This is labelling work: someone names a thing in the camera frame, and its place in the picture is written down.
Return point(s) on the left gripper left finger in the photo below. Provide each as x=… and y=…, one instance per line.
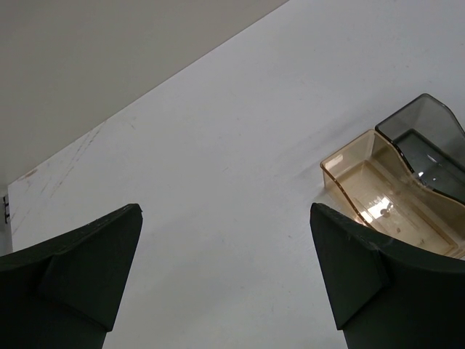
x=65, y=292

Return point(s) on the amber transparent container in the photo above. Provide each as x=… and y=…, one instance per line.
x=371, y=183

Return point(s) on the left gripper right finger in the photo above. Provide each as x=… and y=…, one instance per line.
x=385, y=293

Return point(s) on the grey transparent container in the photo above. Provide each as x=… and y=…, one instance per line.
x=430, y=139

